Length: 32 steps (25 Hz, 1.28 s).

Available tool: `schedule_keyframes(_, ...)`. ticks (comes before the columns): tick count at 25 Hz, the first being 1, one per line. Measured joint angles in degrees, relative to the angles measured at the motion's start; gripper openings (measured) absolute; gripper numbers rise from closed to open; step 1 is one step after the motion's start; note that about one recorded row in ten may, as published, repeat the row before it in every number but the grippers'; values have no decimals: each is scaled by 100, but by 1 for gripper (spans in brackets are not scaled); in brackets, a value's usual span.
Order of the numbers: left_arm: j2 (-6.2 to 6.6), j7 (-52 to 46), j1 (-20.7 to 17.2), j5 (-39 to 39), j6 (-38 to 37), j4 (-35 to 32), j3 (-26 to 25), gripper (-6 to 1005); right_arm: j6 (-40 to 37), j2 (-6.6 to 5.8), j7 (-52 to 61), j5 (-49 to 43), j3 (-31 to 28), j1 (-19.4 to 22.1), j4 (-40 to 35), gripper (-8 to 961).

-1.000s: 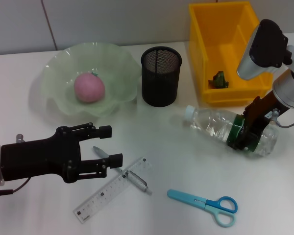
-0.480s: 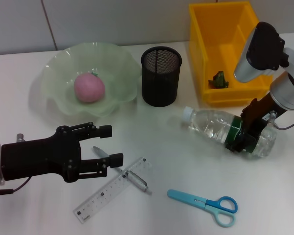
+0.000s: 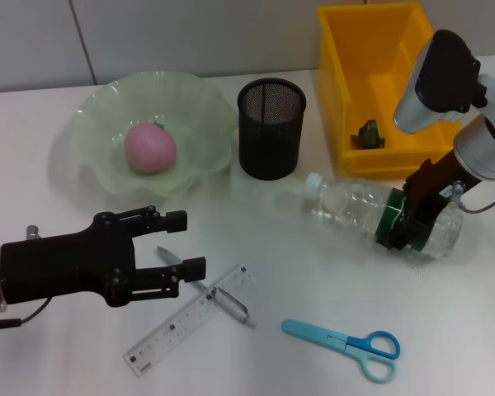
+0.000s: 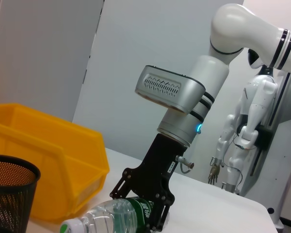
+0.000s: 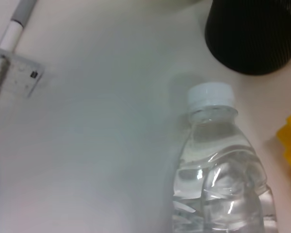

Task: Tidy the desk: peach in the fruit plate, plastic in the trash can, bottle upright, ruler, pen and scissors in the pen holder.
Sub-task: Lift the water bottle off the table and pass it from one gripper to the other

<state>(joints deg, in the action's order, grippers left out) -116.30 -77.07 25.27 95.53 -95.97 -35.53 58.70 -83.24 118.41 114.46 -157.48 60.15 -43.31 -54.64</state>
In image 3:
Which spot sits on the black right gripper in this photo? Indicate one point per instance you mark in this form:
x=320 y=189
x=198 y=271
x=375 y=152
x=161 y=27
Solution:
x=437 y=185

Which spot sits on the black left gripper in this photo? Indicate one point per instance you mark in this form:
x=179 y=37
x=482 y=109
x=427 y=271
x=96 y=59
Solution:
x=66 y=268

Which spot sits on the clear green-label water bottle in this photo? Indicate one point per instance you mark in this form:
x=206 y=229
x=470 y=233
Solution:
x=346 y=206

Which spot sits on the pink peach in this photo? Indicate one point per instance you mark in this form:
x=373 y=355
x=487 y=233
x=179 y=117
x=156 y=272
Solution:
x=148 y=148

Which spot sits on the grey pen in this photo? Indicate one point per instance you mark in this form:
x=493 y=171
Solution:
x=231 y=305

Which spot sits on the transparent plastic ruler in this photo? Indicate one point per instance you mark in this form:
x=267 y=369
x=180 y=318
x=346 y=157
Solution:
x=169 y=330

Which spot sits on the green wavy glass fruit plate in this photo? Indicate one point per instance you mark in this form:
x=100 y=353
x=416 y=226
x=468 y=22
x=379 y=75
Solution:
x=198 y=123

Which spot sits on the black mesh pen holder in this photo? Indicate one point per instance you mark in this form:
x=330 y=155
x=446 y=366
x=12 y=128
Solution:
x=268 y=140

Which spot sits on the blue scissors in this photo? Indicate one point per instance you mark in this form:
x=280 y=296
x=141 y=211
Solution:
x=309 y=330

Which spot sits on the yellow plastic bin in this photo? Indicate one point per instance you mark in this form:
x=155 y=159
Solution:
x=354 y=62

